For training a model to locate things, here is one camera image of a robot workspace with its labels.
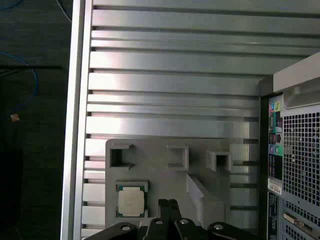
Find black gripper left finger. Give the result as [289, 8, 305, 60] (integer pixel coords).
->
[84, 198, 171, 240]

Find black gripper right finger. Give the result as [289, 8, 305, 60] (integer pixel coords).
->
[168, 198, 262, 240]

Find silver CPU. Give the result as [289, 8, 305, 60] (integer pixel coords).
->
[115, 180, 150, 219]

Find grey plastic parts rack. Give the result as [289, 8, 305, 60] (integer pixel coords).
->
[104, 138, 233, 240]

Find black open PC case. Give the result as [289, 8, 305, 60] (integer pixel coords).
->
[258, 51, 320, 240]

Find blue cable on floor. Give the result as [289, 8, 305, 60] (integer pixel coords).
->
[0, 51, 39, 123]

